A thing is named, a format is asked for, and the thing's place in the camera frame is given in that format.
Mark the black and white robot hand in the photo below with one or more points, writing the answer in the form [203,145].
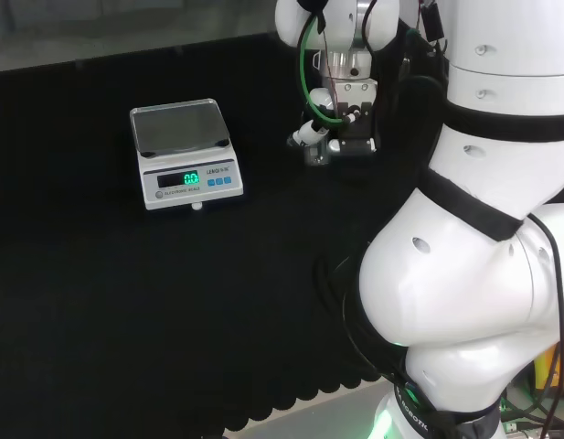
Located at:
[354,132]

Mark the small clear glass beaker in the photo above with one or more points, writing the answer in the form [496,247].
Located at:
[316,155]

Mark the white electronic balance steel pan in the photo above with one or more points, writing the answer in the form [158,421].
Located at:
[185,155]

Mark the black bench cloth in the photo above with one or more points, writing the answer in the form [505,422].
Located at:
[126,297]

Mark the yellow stop button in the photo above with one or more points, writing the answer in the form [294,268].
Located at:
[544,370]

